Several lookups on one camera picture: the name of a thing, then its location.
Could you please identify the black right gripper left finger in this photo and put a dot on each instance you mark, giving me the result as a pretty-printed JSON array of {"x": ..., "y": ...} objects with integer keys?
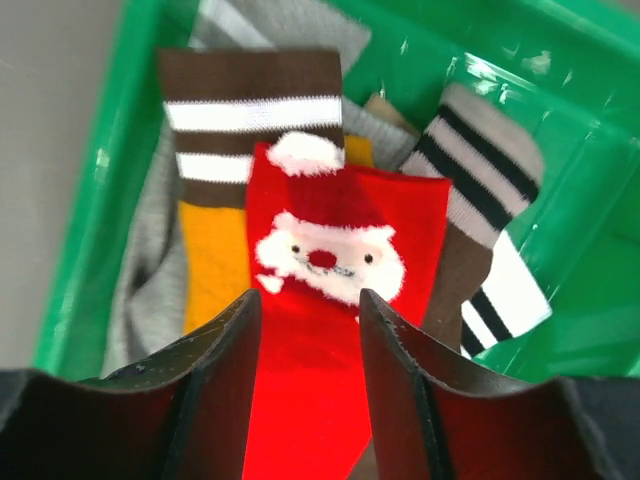
[{"x": 181, "y": 413}]

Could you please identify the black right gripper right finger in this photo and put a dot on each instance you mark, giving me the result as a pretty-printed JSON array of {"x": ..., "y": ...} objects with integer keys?
[{"x": 437, "y": 415}]

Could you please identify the red santa sock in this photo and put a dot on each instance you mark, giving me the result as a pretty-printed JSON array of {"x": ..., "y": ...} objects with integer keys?
[{"x": 319, "y": 232}]

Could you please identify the light grey sock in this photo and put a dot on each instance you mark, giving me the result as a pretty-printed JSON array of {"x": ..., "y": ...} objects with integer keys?
[{"x": 149, "y": 300}]

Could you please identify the mustard yellow sock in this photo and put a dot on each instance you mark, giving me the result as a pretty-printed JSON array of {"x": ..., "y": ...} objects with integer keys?
[{"x": 213, "y": 220}]

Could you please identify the grey black striped sock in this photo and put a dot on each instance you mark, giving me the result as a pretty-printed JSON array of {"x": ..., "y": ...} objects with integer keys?
[{"x": 496, "y": 169}]

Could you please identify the brown white striped sock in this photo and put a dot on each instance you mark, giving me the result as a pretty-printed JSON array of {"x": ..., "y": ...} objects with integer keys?
[{"x": 221, "y": 103}]

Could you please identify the green plastic crate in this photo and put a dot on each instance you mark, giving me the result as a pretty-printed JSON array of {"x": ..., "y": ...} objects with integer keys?
[{"x": 566, "y": 70}]

